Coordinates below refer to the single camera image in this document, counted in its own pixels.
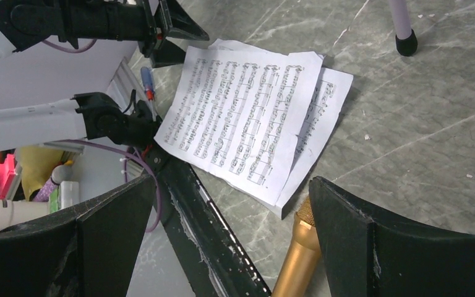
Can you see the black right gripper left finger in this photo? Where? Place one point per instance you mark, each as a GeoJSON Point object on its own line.
{"type": "Point", "coordinates": [89, 249]}

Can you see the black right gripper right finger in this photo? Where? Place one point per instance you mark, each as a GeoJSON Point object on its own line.
{"type": "Point", "coordinates": [371, 251]}

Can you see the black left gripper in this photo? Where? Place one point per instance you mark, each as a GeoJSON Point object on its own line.
{"type": "Point", "coordinates": [75, 26]}

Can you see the lilac perforated music stand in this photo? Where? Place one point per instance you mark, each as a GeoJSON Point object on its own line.
{"type": "Point", "coordinates": [405, 37]}

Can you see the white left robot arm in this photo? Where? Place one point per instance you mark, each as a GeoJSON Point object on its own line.
{"type": "Point", "coordinates": [57, 57]}

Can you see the blue marker pen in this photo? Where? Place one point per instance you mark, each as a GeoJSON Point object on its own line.
{"type": "Point", "coordinates": [147, 82]}

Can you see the gold microphone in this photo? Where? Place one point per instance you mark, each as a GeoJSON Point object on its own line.
{"type": "Point", "coordinates": [302, 255]}

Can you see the purple glitter marker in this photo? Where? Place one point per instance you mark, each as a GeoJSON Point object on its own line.
{"type": "Point", "coordinates": [59, 174]}

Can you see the white bottle red cap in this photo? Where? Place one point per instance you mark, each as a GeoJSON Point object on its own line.
{"type": "Point", "coordinates": [17, 212]}

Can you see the pink plastic item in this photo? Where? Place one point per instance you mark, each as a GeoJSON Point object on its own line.
{"type": "Point", "coordinates": [9, 178]}

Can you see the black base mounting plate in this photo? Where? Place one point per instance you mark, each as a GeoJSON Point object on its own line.
{"type": "Point", "coordinates": [210, 254]}

